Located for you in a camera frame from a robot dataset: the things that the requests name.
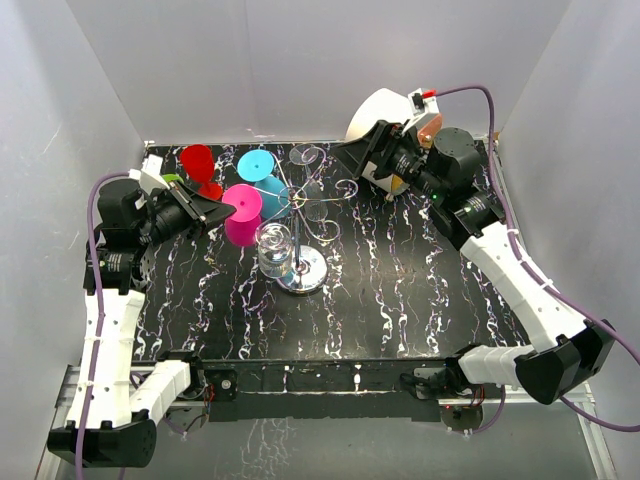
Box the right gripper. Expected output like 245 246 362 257
330 120 447 202

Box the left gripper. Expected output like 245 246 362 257
137 179 236 248

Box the pink wine glass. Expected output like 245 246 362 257
222 183 263 247

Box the green wine glass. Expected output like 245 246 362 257
162 173 184 183

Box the red wine glass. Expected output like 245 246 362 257
179 144 223 200

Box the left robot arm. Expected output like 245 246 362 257
47 175 236 478

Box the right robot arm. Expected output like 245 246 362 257
330 120 613 405

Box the cyan wine glass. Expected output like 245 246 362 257
237 149 291 220

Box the clear tumbler glass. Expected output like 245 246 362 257
255 222 293 279

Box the chrome wine glass rack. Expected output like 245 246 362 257
260 148 358 296

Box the white cylindrical stool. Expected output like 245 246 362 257
344 88 443 196

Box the clear champagne flute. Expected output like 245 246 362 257
289 144 328 222

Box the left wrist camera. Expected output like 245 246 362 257
128 154 169 196

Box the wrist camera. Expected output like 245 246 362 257
404 89 440 131
128 154 169 196

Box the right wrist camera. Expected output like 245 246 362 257
404 89 440 131

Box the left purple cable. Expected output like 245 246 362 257
74 170 142 480

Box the black base frame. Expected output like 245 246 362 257
114 357 516 424

